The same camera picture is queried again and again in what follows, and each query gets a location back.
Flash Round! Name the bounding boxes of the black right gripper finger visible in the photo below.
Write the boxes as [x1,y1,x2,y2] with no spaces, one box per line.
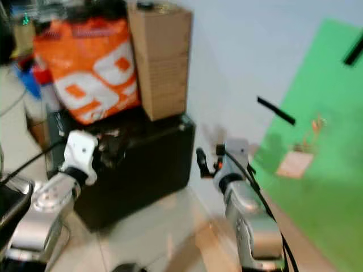
[196,147,212,179]

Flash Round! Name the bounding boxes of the black hook bar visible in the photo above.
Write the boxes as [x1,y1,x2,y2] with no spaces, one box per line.
[256,96,297,126]
[343,33,363,66]

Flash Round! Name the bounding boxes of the bunch of keys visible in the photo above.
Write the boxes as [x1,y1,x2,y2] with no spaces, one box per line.
[297,114,328,154]

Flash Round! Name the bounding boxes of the black cabinet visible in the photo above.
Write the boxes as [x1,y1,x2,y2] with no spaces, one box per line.
[44,108,197,231]

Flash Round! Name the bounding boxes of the pale pink key tag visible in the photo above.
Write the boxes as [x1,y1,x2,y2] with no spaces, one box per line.
[276,150,315,180]

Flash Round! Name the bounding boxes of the orange and white plastic bag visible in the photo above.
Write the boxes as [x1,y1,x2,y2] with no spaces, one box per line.
[32,16,142,126]

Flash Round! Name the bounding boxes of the tall brown cardboard box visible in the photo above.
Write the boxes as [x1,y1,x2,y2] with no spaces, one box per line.
[126,2,194,122]

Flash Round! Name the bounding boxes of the red item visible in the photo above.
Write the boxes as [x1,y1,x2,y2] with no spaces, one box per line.
[32,59,53,87]

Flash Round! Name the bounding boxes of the blue plastic item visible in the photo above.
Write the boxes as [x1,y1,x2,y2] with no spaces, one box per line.
[22,63,43,98]

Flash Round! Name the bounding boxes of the green board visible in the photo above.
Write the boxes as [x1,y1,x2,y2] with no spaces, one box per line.
[252,18,363,272]

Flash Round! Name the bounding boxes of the black fan base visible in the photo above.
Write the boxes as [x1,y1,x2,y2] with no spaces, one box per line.
[0,175,36,251]

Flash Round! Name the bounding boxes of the black robot foot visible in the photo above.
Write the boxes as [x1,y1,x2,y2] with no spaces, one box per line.
[112,262,143,272]

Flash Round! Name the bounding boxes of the tan paper bag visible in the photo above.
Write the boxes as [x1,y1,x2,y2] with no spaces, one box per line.
[11,16,37,58]

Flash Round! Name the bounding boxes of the black round lid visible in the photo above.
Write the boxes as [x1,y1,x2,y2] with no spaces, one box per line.
[136,0,156,11]

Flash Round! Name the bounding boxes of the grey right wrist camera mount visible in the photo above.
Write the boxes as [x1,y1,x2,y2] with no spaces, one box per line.
[220,138,251,177]

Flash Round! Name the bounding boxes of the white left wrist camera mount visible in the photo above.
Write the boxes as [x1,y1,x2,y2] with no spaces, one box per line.
[62,130,100,185]

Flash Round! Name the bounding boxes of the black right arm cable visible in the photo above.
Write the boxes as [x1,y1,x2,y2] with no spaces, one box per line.
[217,145,299,272]

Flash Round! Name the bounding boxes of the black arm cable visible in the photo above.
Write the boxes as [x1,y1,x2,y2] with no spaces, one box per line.
[217,145,299,272]
[1,139,67,184]

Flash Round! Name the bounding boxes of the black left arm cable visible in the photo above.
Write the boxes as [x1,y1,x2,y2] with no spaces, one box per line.
[1,139,67,184]

